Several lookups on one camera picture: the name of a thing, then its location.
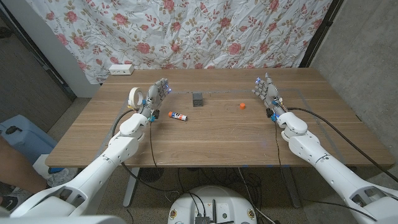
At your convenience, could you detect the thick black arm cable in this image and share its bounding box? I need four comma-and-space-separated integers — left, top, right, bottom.
287, 107, 398, 184
111, 108, 184, 194

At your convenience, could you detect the white sneaker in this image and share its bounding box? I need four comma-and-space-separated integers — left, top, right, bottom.
46, 167, 71, 187

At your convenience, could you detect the dark grey block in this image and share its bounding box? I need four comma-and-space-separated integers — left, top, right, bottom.
192, 91, 204, 108

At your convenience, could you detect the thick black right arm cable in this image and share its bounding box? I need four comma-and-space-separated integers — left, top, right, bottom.
287, 107, 398, 184

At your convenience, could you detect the blue plastic bin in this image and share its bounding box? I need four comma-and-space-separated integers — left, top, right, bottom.
0, 114, 58, 166

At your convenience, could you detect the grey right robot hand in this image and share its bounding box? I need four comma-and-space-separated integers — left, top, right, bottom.
251, 72, 289, 118

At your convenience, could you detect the black backdrop stand pole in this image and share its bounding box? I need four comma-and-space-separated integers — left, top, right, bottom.
298, 0, 345, 68

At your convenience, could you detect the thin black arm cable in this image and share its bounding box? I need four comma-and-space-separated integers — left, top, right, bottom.
273, 119, 285, 177
148, 119, 164, 179

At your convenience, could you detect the black floor cable tangle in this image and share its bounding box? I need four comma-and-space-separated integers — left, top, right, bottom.
177, 167, 262, 218

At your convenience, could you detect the white power strip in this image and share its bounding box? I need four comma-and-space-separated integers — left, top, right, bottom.
108, 63, 135, 76

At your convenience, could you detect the masking tape roll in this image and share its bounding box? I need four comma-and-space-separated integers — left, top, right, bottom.
128, 86, 144, 110

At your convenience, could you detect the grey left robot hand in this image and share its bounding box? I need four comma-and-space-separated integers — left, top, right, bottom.
139, 77, 172, 118

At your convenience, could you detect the white table leg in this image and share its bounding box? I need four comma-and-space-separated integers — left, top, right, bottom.
123, 167, 141, 208
281, 167, 302, 208

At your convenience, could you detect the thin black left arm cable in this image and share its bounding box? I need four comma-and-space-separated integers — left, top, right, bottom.
148, 119, 164, 179

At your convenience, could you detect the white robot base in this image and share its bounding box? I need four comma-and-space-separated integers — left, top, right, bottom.
167, 185, 258, 224

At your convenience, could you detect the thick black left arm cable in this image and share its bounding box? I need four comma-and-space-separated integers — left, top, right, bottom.
111, 108, 184, 194

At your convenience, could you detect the white floor cable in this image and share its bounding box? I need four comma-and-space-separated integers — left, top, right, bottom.
238, 167, 276, 224

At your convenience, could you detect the person bare leg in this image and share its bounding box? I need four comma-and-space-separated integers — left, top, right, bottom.
0, 136, 47, 195

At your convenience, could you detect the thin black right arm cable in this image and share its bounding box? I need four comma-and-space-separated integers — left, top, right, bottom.
273, 119, 285, 177

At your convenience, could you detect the orange and white glue stick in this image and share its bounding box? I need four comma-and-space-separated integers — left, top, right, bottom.
168, 111, 188, 121

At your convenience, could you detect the floral backdrop cloth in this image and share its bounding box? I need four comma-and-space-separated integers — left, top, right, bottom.
26, 0, 333, 85

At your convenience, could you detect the black round grille disc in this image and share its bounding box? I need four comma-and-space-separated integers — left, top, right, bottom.
138, 167, 164, 183

